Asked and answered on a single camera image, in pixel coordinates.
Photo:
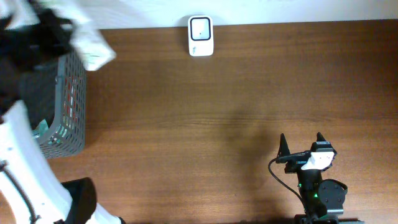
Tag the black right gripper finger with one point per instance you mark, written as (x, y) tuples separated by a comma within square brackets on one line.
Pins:
[(283, 147), (320, 137)]

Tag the grey plastic mesh basket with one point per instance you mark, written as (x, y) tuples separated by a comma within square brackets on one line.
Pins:
[(56, 94)]

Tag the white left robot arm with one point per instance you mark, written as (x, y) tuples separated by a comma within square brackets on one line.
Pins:
[(47, 47)]

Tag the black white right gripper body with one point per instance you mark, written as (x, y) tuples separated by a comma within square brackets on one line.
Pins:
[(296, 157)]

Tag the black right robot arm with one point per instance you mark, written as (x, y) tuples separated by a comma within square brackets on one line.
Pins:
[(322, 199)]

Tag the white barcode scanner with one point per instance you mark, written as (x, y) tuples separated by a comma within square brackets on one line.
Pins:
[(200, 36)]

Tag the white cream tube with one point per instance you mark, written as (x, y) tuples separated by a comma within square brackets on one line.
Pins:
[(91, 47)]

